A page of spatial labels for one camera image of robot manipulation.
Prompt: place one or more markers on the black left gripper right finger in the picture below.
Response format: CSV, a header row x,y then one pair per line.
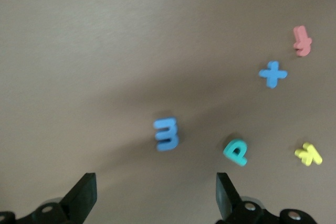
x,y
228,200

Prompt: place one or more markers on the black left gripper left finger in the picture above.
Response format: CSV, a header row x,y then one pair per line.
x,y
81,197

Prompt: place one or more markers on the teal foam letter p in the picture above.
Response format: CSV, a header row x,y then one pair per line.
x,y
240,157

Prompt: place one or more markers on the blue foam letter m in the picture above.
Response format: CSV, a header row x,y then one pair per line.
x,y
166,134

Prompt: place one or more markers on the yellow foam letter k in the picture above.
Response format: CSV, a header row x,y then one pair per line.
x,y
307,155

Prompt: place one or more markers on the blue foam letter x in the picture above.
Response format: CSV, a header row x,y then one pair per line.
x,y
273,74

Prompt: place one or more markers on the brown table cover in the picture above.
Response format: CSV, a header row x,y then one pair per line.
x,y
105,51

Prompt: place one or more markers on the pink foam letter f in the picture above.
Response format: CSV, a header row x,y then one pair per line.
x,y
302,41

